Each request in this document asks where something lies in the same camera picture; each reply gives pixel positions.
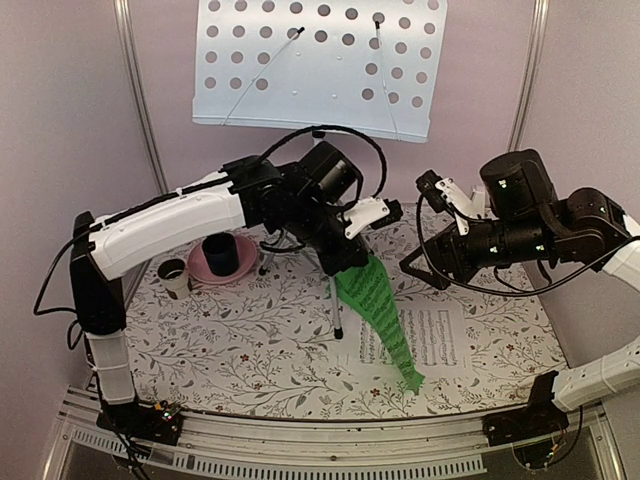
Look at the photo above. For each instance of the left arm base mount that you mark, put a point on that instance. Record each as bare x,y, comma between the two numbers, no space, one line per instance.
161,424

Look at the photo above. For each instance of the right aluminium frame post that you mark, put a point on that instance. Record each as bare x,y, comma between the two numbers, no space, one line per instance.
531,69

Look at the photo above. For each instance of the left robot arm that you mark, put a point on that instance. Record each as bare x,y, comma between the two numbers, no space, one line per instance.
302,198

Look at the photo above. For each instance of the white sheet music page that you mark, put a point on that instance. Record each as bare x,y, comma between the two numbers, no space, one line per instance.
435,335

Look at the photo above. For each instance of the white perforated music stand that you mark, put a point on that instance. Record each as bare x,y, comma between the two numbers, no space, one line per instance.
363,68

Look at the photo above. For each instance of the left aluminium frame post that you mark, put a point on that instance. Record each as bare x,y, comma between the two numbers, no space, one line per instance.
125,29

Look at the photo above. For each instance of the aluminium front rail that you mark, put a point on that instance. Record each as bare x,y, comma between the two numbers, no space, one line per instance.
221,446

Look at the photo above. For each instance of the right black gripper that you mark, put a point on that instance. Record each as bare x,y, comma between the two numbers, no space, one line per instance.
447,247

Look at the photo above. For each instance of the aluminium frame post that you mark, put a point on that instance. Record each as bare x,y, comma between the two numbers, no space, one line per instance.
531,69
125,29

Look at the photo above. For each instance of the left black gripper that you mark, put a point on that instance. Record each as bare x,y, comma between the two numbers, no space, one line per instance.
355,255

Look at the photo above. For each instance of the white metronome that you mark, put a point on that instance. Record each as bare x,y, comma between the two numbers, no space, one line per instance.
478,202

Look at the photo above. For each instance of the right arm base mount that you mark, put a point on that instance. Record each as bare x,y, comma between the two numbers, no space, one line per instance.
530,421

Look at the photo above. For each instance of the dark blue mug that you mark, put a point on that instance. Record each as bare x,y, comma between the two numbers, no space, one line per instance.
221,254

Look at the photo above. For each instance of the white paper cup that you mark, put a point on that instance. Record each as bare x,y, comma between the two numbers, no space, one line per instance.
175,278

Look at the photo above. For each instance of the pink plate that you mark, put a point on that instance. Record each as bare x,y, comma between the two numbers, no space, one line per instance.
199,269

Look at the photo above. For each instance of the floral table mat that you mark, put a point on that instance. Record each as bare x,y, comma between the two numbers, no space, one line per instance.
261,346

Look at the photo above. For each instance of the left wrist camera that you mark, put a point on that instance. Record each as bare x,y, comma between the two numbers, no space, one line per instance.
370,212

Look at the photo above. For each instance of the green sheet music page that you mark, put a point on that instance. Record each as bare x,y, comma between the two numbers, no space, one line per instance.
368,292

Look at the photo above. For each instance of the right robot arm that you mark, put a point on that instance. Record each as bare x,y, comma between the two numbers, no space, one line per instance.
517,217

